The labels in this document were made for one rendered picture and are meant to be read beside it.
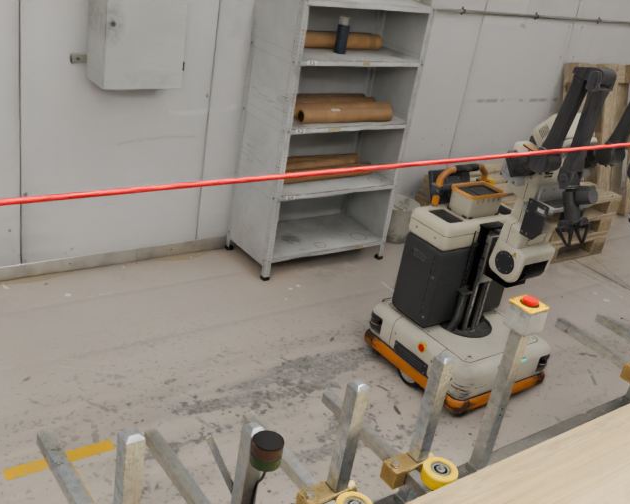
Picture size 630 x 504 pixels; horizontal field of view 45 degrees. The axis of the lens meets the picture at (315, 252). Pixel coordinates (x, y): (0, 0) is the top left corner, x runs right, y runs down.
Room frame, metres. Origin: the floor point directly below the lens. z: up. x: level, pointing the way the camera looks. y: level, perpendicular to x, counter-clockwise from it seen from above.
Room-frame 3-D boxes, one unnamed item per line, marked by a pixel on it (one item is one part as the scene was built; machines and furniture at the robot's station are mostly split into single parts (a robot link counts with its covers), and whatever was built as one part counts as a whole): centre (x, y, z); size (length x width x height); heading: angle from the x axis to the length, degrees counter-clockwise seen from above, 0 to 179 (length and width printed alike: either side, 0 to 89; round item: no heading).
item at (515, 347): (1.65, -0.53, 0.93); 0.05 x 0.05 x 0.45; 40
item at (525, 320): (1.65, -0.53, 1.18); 0.07 x 0.07 x 0.08; 40
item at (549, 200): (3.02, -0.95, 0.99); 0.28 x 0.16 x 0.22; 130
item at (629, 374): (2.11, -1.08, 0.83); 0.14 x 0.06 x 0.05; 130
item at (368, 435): (1.53, -0.24, 0.82); 0.43 x 0.03 x 0.04; 40
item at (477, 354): (3.25, -0.76, 0.16); 0.67 x 0.64 x 0.25; 40
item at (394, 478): (1.47, -0.31, 0.82); 0.14 x 0.06 x 0.05; 130
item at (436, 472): (1.38, -0.36, 0.85); 0.08 x 0.08 x 0.11
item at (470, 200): (3.34, -0.69, 0.87); 0.23 x 0.15 x 0.11; 130
